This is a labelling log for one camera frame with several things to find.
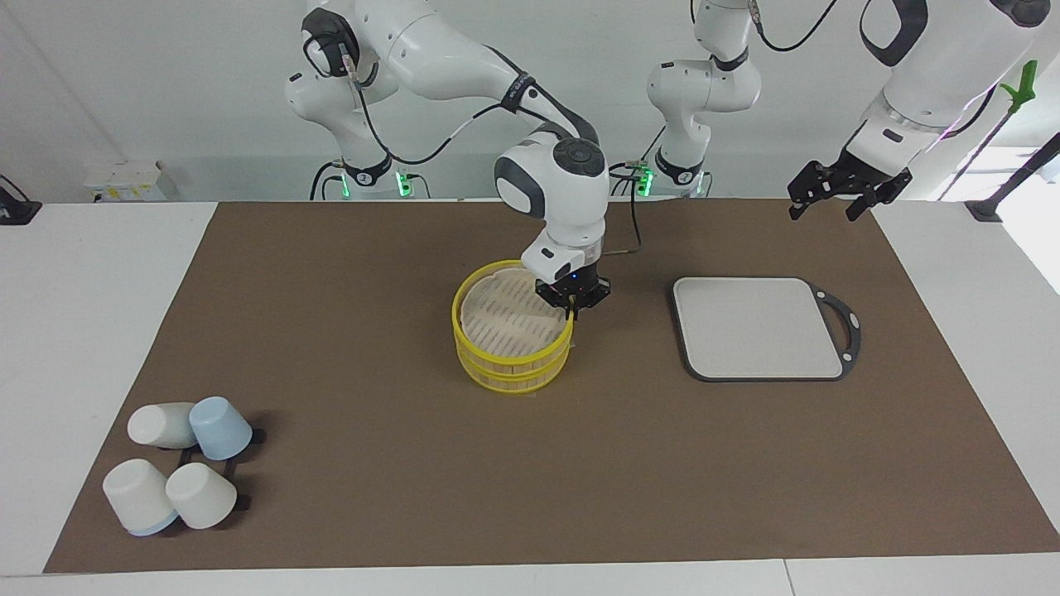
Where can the thin black rod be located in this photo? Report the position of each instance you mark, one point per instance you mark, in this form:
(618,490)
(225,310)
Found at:
(977,153)

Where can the light blue plastic cup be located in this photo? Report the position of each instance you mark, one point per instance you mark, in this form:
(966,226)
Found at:
(219,426)

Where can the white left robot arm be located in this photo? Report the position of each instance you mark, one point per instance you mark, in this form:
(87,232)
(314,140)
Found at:
(936,66)

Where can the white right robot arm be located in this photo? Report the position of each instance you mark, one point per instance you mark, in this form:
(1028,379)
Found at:
(447,58)

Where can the white plastic cup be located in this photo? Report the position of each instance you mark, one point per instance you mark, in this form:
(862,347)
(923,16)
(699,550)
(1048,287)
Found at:
(159,425)
(137,495)
(201,497)

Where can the brown table mat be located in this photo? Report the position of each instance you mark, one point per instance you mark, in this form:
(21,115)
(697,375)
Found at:
(373,497)

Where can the green clamp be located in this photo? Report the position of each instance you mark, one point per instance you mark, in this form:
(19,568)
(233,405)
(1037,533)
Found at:
(1023,87)

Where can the white boxes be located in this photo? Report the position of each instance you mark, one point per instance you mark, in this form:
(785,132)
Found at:
(124,180)

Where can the white cutting board grey rim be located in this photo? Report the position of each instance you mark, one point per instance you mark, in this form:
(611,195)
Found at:
(754,327)

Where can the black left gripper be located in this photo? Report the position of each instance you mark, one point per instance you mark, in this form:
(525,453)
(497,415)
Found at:
(865,178)

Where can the yellow bamboo steamer basket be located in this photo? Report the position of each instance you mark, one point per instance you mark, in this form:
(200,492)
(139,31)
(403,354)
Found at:
(513,372)

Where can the white mesh steamer liner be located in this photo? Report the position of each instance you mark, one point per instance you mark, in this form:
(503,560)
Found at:
(505,319)

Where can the black table mount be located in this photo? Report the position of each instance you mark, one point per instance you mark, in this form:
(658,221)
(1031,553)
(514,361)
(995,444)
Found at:
(16,211)

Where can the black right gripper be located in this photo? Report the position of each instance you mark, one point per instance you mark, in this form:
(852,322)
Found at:
(592,290)

